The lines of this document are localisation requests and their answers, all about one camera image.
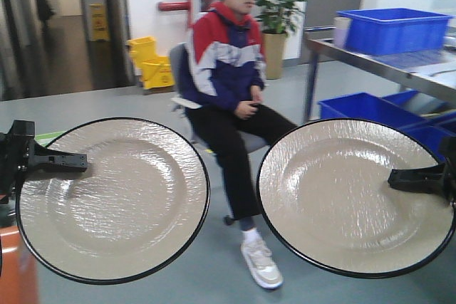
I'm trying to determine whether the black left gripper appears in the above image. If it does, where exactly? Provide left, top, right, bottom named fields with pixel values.
left=1, top=120, right=88, bottom=204

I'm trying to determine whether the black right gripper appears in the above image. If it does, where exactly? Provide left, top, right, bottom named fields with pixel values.
left=388, top=136, right=455, bottom=201

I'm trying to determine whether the beige plate black rim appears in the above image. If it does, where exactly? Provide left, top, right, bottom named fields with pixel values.
left=16, top=117, right=210, bottom=285
left=257, top=118, right=455, bottom=278

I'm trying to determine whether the blue crate on floor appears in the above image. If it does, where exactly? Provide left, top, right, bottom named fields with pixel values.
left=318, top=93, right=428, bottom=129

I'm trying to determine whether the steel table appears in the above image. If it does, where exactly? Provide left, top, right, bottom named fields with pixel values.
left=302, top=26, right=455, bottom=123

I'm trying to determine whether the yellow mop bucket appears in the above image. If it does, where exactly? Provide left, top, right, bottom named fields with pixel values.
left=127, top=36, right=175, bottom=90

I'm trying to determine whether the blue crate on table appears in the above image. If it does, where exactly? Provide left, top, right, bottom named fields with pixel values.
left=337, top=8, right=452, bottom=56

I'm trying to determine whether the seated man in jacket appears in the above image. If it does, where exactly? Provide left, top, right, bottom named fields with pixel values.
left=182, top=0, right=294, bottom=289

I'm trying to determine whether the potted plant gold pot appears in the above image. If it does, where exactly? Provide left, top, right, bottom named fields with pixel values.
left=255, top=0, right=307, bottom=80

